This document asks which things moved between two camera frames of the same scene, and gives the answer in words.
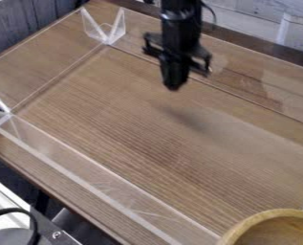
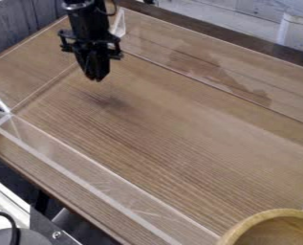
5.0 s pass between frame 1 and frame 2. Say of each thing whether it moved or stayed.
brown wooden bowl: stayed
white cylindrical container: stayed
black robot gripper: moved
